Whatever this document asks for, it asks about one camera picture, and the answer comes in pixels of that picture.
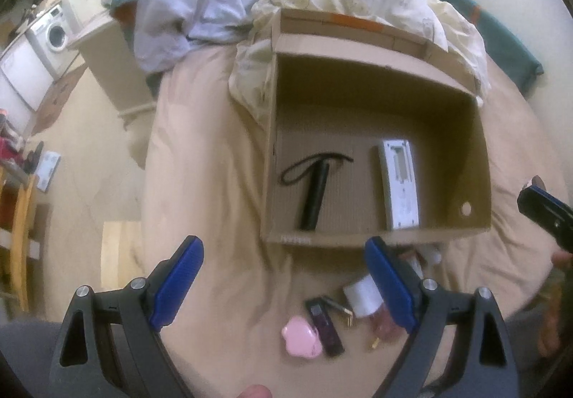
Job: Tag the teal pillow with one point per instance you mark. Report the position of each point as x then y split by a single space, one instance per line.
501 39

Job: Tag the person's right forearm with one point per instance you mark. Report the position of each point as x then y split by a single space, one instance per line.
557 313

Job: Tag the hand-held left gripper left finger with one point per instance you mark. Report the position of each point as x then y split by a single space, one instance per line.
179 281

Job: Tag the white remote control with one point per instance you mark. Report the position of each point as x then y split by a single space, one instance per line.
403 201

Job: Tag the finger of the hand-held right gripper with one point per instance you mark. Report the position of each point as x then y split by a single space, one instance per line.
548 207

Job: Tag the person's grey trouser leg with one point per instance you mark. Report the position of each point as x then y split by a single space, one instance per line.
22 357

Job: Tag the bathroom scale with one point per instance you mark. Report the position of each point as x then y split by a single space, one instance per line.
47 169

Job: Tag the white cabinet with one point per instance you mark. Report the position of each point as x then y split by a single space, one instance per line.
22 75

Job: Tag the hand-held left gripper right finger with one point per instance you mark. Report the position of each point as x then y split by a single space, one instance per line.
389 286

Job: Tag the black slim electronic device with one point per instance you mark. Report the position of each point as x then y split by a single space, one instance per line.
324 326

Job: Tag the pink perfume bottle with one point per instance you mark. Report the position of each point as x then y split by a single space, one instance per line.
385 325

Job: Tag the person's left hand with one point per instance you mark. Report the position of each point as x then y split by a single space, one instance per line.
254 392

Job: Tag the white wall charger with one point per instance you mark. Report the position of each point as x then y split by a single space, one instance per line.
362 295

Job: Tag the wooden chair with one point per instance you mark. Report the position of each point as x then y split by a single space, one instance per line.
22 223

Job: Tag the red clutter pile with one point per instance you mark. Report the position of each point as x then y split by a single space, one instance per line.
6 147

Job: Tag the white washing machine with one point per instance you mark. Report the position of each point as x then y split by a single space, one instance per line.
53 33

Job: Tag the white nightstand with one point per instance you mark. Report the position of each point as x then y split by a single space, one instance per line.
116 71

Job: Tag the pink clamshell case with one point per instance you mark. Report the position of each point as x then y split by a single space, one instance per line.
300 337

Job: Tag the person's right hand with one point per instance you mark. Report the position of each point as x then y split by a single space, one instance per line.
562 258

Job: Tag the cardboard box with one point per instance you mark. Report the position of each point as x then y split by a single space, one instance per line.
403 89

